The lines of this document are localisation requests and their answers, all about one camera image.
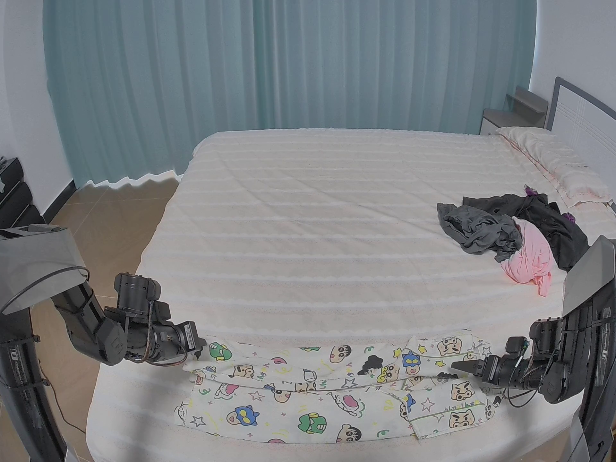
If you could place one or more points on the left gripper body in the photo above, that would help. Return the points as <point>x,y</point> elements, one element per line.
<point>166,339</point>

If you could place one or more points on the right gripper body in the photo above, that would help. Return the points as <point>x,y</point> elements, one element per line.
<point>503,372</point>

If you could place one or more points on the white printed pyjama top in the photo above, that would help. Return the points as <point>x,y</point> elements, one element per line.
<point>308,402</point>

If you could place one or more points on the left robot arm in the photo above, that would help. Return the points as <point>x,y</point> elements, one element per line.
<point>38,258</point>

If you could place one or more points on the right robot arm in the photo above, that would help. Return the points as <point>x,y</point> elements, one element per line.
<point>589,277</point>

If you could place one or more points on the bed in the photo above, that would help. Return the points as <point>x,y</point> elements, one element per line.
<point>313,234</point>

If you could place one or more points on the pink garment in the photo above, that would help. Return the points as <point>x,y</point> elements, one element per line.
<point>532,258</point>

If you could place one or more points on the dark grey garment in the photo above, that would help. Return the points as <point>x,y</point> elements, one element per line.
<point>476,231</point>

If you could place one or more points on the black garment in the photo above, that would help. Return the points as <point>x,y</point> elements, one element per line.
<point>553,224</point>

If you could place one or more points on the cream pillow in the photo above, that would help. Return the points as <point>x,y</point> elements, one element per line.
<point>558,166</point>

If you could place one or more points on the grey bedside table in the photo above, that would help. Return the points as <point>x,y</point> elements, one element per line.
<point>500,116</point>

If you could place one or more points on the blue-green curtain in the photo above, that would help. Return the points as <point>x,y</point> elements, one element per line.
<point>288,51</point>

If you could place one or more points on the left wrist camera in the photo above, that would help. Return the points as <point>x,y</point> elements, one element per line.
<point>189,336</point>

